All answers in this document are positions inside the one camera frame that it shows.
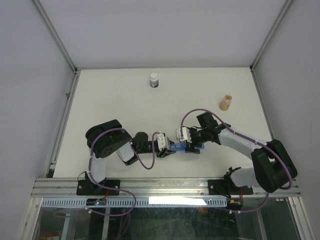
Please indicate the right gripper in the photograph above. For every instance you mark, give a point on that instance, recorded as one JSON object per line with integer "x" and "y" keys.
{"x": 192, "y": 149}

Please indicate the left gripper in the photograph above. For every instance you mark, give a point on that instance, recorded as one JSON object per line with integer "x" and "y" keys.
{"x": 164, "y": 152}

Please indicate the blue weekly pill organizer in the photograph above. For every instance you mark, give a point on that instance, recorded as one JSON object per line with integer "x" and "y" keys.
{"x": 180, "y": 146}

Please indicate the white pill bottle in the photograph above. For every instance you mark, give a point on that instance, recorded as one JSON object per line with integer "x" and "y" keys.
{"x": 154, "y": 80}

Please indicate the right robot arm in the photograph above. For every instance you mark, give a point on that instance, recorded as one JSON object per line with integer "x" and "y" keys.
{"x": 272, "y": 167}

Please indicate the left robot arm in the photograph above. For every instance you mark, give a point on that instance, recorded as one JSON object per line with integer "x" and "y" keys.
{"x": 110, "y": 137}

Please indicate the amber glass pill jar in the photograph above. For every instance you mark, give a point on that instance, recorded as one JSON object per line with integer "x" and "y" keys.
{"x": 225, "y": 102}

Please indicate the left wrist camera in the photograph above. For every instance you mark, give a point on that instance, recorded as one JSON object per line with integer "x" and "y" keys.
{"x": 162, "y": 141}

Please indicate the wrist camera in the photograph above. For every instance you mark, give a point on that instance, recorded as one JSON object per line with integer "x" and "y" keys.
{"x": 162, "y": 141}
{"x": 183, "y": 135}

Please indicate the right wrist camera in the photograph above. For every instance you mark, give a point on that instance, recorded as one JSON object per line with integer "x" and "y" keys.
{"x": 183, "y": 135}

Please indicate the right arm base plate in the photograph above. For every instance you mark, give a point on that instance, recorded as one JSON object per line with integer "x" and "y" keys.
{"x": 230, "y": 187}

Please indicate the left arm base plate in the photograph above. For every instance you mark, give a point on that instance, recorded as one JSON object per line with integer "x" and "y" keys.
{"x": 100, "y": 187}

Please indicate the aluminium mounting rail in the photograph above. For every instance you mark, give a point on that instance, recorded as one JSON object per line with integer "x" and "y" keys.
{"x": 140, "y": 187}

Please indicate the slotted grey cable duct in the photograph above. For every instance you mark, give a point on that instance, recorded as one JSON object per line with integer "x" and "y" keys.
{"x": 140, "y": 202}

